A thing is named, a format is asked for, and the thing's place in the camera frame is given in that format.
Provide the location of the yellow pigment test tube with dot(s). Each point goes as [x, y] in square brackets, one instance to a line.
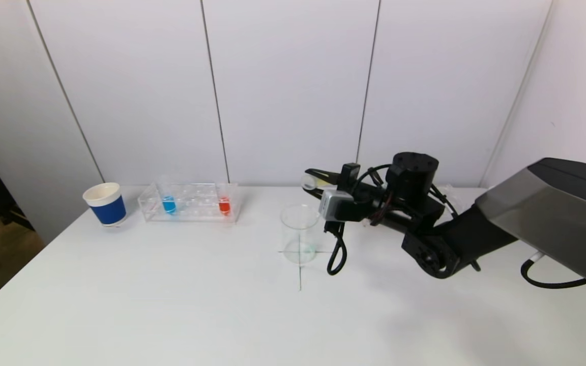
[309, 181]

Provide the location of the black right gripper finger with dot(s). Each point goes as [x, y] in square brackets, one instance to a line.
[326, 173]

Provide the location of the blue sleeved paper cup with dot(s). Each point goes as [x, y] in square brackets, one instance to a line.
[109, 211]

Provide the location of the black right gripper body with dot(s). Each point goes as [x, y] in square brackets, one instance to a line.
[350, 174]

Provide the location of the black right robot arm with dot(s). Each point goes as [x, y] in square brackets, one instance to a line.
[552, 213]

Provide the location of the clear glass beaker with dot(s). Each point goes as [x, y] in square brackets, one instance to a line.
[295, 229]

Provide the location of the clear acrylic test tube rack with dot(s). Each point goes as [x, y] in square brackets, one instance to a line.
[450, 192]
[196, 206]

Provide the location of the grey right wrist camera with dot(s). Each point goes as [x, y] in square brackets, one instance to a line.
[334, 204]

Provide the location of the blue pigment test tube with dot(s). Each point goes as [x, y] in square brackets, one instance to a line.
[169, 205]

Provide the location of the red pigment test tube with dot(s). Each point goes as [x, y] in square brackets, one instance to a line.
[225, 206]

